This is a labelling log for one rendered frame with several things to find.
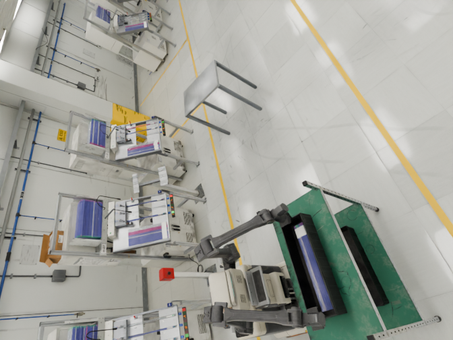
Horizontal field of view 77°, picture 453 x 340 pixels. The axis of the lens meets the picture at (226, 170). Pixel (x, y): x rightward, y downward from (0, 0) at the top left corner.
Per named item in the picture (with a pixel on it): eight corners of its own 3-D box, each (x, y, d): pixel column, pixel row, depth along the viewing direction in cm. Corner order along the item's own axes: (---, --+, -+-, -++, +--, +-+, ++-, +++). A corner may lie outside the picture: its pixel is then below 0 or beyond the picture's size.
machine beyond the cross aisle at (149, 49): (174, 25, 717) (96, -25, 599) (177, 43, 672) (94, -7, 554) (147, 65, 793) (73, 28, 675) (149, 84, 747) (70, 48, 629)
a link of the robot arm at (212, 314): (198, 303, 150) (196, 324, 144) (219, 301, 143) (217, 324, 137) (245, 316, 179) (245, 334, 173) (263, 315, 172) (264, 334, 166)
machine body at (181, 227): (194, 210, 456) (160, 204, 418) (201, 252, 417) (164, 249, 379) (172, 227, 492) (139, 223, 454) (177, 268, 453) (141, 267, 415)
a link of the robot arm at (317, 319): (289, 307, 140) (290, 327, 135) (309, 305, 133) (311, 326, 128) (305, 310, 146) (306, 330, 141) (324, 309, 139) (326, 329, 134)
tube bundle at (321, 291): (296, 227, 187) (293, 227, 185) (305, 222, 183) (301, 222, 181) (325, 311, 160) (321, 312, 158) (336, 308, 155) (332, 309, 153)
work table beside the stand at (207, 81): (262, 109, 393) (218, 84, 343) (228, 135, 436) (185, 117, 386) (256, 86, 414) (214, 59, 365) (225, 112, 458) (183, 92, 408)
